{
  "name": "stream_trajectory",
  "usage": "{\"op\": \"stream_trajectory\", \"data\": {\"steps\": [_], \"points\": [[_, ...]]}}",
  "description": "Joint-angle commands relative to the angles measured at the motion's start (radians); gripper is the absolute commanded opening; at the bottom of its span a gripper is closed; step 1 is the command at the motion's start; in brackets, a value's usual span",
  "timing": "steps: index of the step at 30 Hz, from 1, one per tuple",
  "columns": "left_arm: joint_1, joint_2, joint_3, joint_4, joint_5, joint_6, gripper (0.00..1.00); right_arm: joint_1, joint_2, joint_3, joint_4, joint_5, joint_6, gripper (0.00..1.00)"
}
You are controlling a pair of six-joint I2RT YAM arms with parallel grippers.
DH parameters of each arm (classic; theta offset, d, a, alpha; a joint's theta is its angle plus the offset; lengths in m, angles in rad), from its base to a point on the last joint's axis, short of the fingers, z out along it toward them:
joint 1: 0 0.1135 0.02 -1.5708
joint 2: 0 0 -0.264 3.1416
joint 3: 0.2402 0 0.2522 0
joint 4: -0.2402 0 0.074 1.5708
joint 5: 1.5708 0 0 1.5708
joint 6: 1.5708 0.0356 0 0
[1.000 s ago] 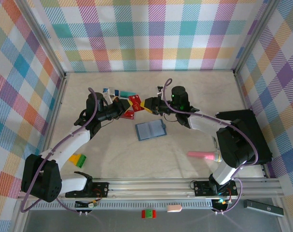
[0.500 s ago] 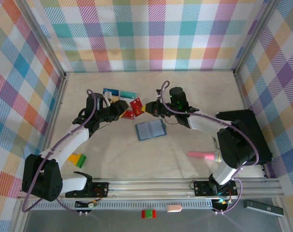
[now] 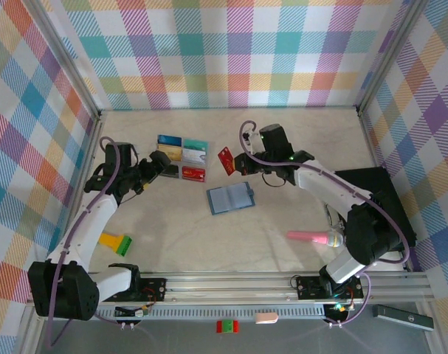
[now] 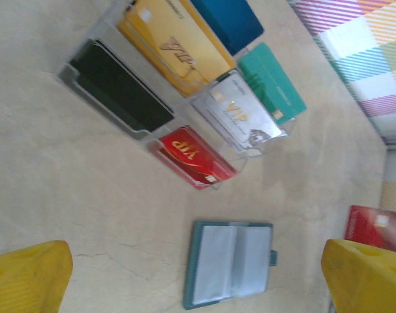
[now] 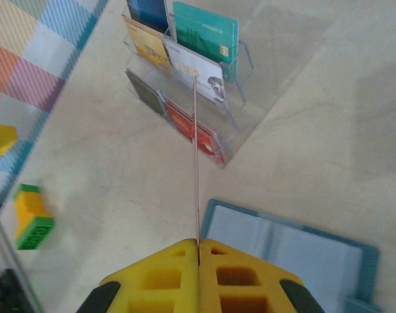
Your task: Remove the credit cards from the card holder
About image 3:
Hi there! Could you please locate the aluminium front rail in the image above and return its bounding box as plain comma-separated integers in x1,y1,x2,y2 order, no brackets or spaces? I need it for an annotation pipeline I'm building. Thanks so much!
26,271,433,307

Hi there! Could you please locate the yellow and green brush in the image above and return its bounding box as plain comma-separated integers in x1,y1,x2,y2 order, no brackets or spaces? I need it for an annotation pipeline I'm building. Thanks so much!
99,232,134,257

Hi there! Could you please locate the teal card holder wallet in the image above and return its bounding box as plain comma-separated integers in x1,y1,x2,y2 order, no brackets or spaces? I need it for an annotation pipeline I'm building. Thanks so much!
205,181,258,217

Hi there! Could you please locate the black case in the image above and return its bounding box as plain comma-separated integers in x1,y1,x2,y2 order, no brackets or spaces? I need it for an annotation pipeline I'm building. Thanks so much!
334,166,417,259

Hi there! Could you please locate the slotted grey cable duct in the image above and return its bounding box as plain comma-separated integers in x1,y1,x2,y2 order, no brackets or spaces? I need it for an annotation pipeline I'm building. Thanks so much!
46,308,330,321

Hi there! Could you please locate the red credit card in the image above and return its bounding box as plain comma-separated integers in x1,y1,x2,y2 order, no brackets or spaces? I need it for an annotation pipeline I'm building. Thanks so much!
181,165,207,184
217,146,236,176

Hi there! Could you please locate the teal credit card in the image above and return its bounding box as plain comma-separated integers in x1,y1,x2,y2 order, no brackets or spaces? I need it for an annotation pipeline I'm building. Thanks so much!
182,139,209,151

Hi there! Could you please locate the black credit card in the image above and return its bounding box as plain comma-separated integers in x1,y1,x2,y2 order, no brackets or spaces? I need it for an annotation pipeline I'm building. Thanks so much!
160,164,179,181

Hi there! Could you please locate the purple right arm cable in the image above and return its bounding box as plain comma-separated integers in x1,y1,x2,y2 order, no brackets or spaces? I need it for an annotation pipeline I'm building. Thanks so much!
239,119,411,327

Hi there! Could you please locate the blue credit card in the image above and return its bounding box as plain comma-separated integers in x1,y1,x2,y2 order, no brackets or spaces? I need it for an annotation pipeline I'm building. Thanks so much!
157,134,182,148

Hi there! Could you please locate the black flat bar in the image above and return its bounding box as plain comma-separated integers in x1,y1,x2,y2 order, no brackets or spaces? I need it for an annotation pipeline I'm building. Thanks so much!
371,304,435,332

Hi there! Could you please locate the small wired connector board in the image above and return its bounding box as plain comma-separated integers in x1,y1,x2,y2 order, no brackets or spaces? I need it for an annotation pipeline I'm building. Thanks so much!
323,302,356,320
114,304,151,320

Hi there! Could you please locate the red and green block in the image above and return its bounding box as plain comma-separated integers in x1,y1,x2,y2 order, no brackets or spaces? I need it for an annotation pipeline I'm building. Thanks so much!
216,319,241,335

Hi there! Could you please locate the gold credit card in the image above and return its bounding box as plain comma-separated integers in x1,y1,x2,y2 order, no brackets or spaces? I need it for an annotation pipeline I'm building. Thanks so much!
156,144,182,162

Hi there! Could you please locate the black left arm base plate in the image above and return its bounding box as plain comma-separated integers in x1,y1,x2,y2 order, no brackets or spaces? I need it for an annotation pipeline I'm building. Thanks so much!
100,277,168,303

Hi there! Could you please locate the aluminium frame post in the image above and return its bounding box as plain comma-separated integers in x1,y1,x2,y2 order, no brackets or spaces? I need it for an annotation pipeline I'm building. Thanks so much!
355,0,433,117
24,0,103,119

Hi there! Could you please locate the silver credit card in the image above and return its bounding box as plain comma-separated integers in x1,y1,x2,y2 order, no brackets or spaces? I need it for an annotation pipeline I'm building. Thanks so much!
182,147,208,165

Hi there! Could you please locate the grey metal shelf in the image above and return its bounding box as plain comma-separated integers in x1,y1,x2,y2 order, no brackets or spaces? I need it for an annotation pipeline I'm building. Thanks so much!
35,302,441,354

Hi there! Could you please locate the pink and white eraser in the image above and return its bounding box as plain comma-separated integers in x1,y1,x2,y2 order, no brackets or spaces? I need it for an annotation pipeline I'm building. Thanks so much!
253,311,280,325

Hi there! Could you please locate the pink toy microphone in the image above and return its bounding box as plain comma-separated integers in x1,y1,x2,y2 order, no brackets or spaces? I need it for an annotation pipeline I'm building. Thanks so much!
286,228,345,249

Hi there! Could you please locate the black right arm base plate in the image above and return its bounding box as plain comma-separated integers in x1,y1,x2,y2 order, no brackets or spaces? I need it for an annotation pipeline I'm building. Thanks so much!
295,274,365,300

